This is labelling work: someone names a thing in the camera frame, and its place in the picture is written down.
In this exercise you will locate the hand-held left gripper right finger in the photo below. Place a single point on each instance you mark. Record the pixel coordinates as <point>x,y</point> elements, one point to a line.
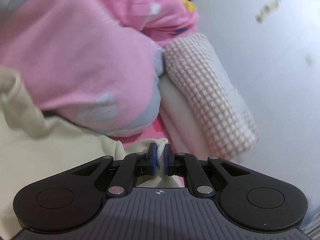
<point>166,161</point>

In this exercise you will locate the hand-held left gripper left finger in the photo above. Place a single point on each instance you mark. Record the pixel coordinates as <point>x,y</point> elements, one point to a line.
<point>155,161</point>

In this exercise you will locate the beige zip jacket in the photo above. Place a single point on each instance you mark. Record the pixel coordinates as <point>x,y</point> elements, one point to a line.
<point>50,150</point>

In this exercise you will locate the pink floral fleece blanket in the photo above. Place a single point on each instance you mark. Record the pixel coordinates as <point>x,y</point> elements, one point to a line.
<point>152,132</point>

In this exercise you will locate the pink checked folded towel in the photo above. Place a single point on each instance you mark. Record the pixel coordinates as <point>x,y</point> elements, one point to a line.
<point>212,92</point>

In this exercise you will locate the pink printed quilt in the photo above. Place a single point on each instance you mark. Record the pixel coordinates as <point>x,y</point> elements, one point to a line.
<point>75,55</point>

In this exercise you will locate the cream wall switch plate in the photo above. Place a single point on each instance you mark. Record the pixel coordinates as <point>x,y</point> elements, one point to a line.
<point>310,60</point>

